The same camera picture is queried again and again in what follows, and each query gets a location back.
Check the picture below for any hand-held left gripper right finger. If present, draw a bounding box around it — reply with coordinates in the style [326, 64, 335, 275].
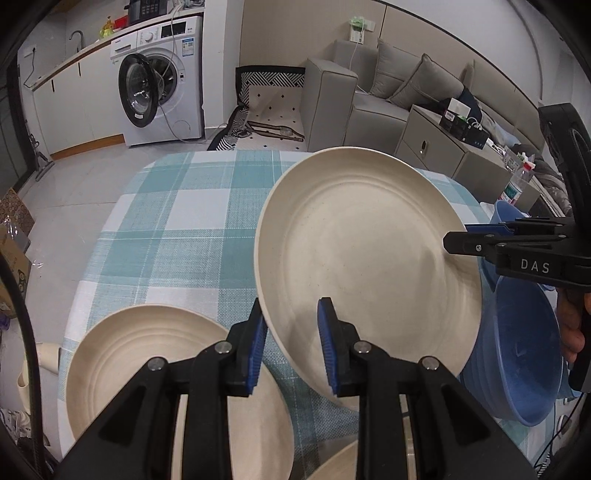
[317, 298, 539, 480]

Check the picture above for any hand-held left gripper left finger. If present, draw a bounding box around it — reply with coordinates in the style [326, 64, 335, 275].
[55, 298, 269, 480]

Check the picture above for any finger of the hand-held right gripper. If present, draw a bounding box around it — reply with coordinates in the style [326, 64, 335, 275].
[464, 218, 573, 234]
[443, 231, 504, 259]

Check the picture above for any blue ceramic bowl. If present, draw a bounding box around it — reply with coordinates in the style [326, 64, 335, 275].
[459, 263, 566, 428]
[480, 199, 555, 294]

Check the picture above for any cream round plate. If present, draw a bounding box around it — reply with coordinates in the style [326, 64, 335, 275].
[65, 305, 296, 480]
[305, 401, 416, 480]
[254, 147, 483, 411]

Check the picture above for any person's right hand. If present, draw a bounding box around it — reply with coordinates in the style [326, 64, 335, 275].
[556, 291, 588, 370]

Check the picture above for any clear plastic water bottle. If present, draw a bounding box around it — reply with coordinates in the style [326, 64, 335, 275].
[503, 159, 536, 206]

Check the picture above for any grey duvet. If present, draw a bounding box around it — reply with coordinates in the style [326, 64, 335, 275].
[480, 115, 573, 217]

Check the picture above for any grey nightstand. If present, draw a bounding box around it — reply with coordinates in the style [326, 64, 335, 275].
[394, 105, 509, 185]

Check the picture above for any black box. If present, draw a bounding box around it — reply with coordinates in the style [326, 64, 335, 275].
[438, 111, 490, 148]

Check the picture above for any dark blue bag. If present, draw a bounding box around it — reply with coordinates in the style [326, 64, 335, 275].
[457, 88, 483, 121]

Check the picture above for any teal checked tablecloth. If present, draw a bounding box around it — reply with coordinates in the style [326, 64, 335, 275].
[58, 150, 573, 480]

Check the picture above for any grey cushion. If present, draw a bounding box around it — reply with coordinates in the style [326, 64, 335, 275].
[369, 38, 421, 100]
[388, 54, 465, 112]

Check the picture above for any grey sofa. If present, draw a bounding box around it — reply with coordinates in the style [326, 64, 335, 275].
[302, 39, 467, 153]

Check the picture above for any beige stool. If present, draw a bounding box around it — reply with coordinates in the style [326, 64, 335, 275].
[16, 342, 61, 407]

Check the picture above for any black white patterned rug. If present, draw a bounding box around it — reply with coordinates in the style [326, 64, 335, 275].
[208, 66, 306, 152]

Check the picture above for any cardboard box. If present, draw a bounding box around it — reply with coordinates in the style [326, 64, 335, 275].
[0, 187, 35, 319]

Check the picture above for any white washing machine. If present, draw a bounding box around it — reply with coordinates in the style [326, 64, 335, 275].
[110, 16, 205, 147]

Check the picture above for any floor mop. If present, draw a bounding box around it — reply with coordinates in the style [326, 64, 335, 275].
[28, 134, 56, 181]

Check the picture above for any white kitchen cabinet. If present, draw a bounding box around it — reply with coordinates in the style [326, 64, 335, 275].
[18, 18, 125, 158]

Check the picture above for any black pressure cooker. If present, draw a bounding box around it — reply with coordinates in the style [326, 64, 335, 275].
[127, 0, 174, 26]

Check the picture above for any black cable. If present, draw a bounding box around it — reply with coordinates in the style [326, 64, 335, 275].
[0, 251, 54, 480]

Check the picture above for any wall socket with green charger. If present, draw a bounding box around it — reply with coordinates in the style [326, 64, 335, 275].
[346, 16, 375, 44]

